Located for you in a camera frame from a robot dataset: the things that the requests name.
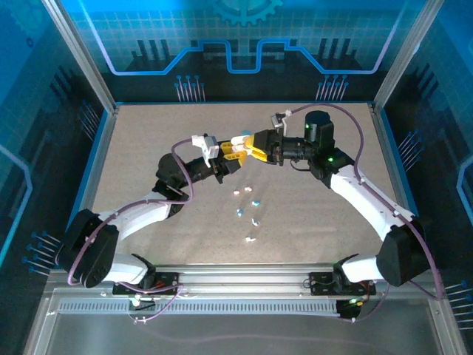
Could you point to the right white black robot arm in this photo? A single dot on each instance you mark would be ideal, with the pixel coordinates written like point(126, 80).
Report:
point(369, 199)

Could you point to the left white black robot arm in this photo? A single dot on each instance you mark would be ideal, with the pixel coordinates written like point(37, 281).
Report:
point(140, 214)

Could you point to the grey metal sheet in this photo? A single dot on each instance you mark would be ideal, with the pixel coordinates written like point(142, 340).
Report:
point(240, 333)

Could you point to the black connector box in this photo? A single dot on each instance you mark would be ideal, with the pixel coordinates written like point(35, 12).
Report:
point(349, 310)

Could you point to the aluminium table side rail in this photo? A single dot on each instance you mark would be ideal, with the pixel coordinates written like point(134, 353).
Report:
point(105, 148)
point(384, 140)

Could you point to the aluminium frame post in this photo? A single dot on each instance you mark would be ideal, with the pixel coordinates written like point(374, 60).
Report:
point(85, 63)
point(403, 59)

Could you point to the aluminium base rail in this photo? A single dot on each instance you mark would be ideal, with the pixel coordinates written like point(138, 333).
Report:
point(244, 277)

